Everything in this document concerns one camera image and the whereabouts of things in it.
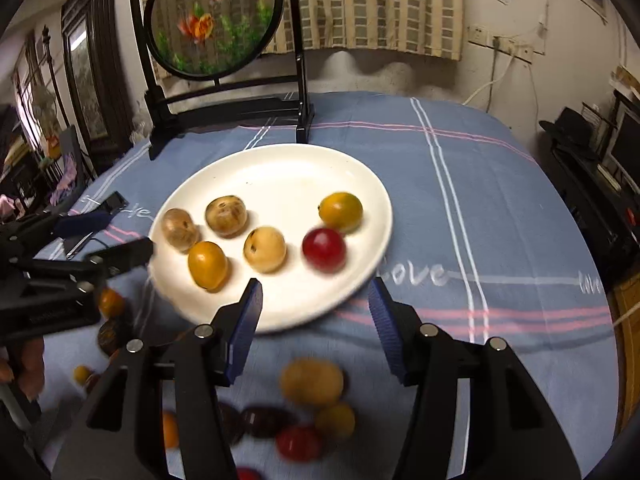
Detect small orange tangerine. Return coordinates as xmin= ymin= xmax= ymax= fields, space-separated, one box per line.
xmin=163 ymin=411 xmax=179 ymax=450

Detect small yellow kumquat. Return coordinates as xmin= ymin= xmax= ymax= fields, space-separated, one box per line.
xmin=73 ymin=365 xmax=93 ymax=387

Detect large orange persimmon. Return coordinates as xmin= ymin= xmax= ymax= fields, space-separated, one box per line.
xmin=188 ymin=240 xmax=229 ymax=292

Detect brown round longan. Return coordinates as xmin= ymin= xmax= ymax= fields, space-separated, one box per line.
xmin=205 ymin=195 xmax=247 ymax=237

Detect red cherry tomato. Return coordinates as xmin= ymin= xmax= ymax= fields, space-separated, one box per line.
xmin=276 ymin=425 xmax=323 ymax=463
xmin=236 ymin=467 xmax=262 ymax=480

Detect dark purple grape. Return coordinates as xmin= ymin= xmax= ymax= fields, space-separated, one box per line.
xmin=241 ymin=405 xmax=298 ymax=439

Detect pale tan longan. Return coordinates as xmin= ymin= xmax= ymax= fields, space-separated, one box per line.
xmin=243 ymin=226 xmax=288 ymax=273

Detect beige small potato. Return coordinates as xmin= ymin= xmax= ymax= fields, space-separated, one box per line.
xmin=279 ymin=358 xmax=344 ymax=408

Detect dark red plum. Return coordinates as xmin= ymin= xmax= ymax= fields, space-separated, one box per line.
xmin=302 ymin=228 xmax=347 ymax=273

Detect small yellow-green orange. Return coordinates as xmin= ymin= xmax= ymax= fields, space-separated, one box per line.
xmin=318 ymin=192 xmax=363 ymax=233

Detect left hand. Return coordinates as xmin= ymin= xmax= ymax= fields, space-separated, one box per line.
xmin=0 ymin=338 xmax=44 ymax=401

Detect black smartphone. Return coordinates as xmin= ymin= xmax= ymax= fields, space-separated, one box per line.
xmin=61 ymin=192 xmax=128 ymax=259

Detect white oval plate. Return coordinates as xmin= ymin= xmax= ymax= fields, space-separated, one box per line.
xmin=149 ymin=144 xmax=393 ymax=333

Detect blue striped tablecloth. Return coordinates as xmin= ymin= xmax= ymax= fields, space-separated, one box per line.
xmin=32 ymin=92 xmax=618 ymax=479

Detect dark framed painting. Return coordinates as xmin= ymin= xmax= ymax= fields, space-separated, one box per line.
xmin=61 ymin=0 xmax=132 ymax=168

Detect black desk shelf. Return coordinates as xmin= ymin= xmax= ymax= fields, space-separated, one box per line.
xmin=538 ymin=90 xmax=640 ymax=271

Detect goldfish round screen stand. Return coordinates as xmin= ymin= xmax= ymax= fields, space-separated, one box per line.
xmin=129 ymin=0 xmax=314 ymax=159

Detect computer monitor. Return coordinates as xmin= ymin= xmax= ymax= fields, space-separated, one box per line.
xmin=604 ymin=104 xmax=640 ymax=193

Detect black hat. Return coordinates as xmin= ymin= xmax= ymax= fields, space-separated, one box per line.
xmin=538 ymin=107 xmax=592 ymax=148

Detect striped beige curtain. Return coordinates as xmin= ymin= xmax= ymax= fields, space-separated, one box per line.
xmin=136 ymin=0 xmax=467 ymax=82

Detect wall power strip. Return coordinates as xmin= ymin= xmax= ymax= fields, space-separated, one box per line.
xmin=466 ymin=25 xmax=534 ymax=64

